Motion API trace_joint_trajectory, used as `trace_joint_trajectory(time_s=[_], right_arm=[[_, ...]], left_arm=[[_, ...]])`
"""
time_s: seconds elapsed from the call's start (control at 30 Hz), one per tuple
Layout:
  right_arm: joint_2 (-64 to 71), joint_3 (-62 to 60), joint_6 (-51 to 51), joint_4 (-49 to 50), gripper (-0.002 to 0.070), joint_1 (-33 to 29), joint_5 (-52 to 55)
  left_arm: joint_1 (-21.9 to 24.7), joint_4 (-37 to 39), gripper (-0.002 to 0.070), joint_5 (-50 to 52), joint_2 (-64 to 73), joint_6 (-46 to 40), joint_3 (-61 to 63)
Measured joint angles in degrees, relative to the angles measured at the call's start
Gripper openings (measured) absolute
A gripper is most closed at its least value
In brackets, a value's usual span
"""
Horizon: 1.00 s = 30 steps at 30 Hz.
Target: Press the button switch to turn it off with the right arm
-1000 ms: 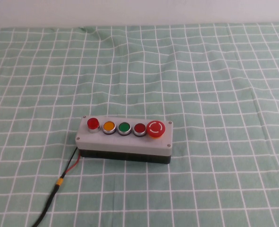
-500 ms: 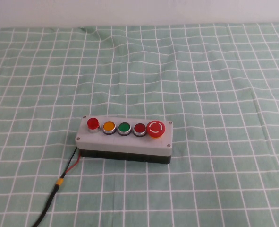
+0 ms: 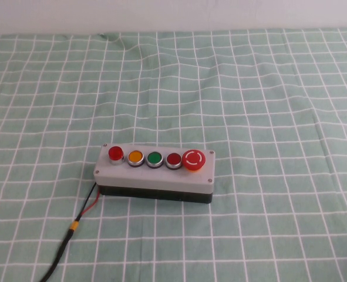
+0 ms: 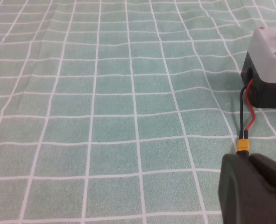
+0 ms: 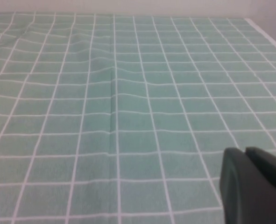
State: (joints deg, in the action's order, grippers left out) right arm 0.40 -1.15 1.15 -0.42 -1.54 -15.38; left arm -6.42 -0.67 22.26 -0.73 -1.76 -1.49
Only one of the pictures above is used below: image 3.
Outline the dark red push button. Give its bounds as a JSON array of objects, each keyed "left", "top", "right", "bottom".
[{"left": 165, "top": 152, "right": 183, "bottom": 171}]

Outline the black and red power cable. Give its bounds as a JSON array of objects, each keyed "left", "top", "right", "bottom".
[{"left": 39, "top": 182, "right": 102, "bottom": 282}]

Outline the green white checked tablecloth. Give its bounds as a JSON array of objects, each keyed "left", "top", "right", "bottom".
[{"left": 0, "top": 28, "right": 347, "bottom": 282}]

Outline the grey black push button box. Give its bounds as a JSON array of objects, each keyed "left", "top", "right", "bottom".
[{"left": 93, "top": 143, "right": 216, "bottom": 204}]

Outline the red emergency stop mushroom button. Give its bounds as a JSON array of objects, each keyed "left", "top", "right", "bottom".
[{"left": 183, "top": 149, "right": 207, "bottom": 173}]

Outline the yellow push button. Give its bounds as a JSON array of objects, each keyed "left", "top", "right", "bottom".
[{"left": 127, "top": 150, "right": 146, "bottom": 169}]

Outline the green push button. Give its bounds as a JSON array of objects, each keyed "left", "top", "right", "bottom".
[{"left": 146, "top": 151, "right": 164, "bottom": 170}]

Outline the red indicator lamp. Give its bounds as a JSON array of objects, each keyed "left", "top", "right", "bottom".
[{"left": 107, "top": 145, "right": 125, "bottom": 166}]

